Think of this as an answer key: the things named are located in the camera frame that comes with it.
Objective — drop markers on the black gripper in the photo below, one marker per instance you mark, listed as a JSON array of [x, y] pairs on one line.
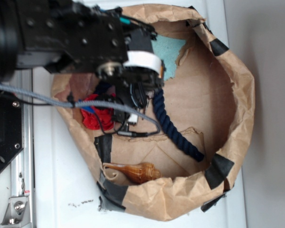
[[136, 79]]

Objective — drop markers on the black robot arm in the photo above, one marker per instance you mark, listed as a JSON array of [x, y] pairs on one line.
[[64, 36]]

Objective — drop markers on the light blue cloth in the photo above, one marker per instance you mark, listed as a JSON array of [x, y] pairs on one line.
[[168, 50]]

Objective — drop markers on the red crumpled paper flower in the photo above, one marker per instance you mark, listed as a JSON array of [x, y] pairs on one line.
[[95, 118]]

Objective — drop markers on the brown paper bag bin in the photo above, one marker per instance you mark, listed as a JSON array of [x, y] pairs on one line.
[[211, 101]]

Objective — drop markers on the brown spiral seashell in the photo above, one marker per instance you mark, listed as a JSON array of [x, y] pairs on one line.
[[139, 173]]

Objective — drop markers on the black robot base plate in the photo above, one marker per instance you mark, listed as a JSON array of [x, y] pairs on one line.
[[10, 129]]

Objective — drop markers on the aluminium frame rail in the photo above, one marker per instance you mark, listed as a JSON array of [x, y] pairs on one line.
[[22, 168]]

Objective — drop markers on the metal corner bracket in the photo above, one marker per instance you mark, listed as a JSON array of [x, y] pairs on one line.
[[17, 214]]

